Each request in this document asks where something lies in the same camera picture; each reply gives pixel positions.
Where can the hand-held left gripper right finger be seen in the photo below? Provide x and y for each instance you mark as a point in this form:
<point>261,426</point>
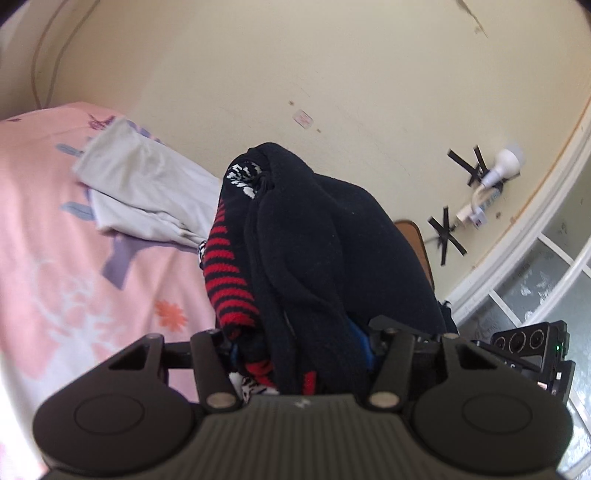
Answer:
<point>365,347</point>

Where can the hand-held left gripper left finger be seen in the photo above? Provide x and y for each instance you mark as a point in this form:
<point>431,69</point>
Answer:
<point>232,354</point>

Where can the black red patterned knit sweater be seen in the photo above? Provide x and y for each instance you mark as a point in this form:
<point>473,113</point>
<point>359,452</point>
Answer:
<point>314,277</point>

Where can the black tape cross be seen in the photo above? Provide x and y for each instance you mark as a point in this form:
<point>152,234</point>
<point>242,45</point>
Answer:
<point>470,162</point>
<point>447,235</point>

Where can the white plug adapter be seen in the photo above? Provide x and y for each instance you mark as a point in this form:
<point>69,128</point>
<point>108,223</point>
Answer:
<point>475,214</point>

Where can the pink floral bedsheet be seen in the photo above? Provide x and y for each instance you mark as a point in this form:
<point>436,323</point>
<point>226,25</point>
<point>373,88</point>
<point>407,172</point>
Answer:
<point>92,258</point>

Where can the white cloth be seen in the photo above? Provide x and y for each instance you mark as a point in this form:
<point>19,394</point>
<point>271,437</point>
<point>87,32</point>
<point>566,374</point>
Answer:
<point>138,189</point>

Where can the white light bulb with socket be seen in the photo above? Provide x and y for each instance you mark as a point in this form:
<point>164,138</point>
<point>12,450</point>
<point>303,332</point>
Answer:
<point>503,164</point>

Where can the white window frame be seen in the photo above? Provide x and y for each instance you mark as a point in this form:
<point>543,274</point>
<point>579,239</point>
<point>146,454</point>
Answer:
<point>531,230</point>

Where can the small pink wall sticker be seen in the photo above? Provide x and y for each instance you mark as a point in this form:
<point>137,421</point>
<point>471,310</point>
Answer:
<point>303,118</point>

